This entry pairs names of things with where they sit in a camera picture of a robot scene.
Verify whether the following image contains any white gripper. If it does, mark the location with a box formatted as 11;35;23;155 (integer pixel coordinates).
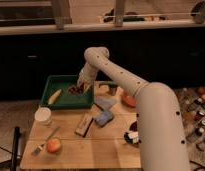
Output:
77;67;95;93

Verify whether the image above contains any dark red grape bunch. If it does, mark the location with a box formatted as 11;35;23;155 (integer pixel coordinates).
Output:
68;85;83;95

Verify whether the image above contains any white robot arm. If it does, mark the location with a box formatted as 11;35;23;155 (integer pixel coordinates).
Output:
77;47;191;171

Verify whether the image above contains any green plastic tray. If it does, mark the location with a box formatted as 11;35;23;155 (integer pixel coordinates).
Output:
40;75;94;110

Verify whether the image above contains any grey blue cloth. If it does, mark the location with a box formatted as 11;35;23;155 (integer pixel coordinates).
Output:
94;96;117;110

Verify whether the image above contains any blue sponge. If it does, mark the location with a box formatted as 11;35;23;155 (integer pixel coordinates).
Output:
95;111;114;127

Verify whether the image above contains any wooden block eraser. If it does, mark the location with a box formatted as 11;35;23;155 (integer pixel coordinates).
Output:
75;114;93;137

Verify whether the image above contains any orange bowl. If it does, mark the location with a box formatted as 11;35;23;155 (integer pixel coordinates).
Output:
121;91;136;108

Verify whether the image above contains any white lidded cup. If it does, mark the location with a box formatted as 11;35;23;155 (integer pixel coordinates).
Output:
35;107;52;125

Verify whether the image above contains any dark brown bowl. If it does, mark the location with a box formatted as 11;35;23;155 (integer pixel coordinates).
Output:
127;122;138;133

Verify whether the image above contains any orange peach fruit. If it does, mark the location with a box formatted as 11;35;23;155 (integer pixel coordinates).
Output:
46;138;61;153

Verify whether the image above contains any white black marker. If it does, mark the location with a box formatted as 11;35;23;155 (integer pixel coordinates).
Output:
124;132;139;144

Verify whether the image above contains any metal fork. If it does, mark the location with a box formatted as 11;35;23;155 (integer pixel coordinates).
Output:
31;126;60;156

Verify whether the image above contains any black pole stand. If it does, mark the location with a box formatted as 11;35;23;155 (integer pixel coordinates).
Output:
10;126;21;171

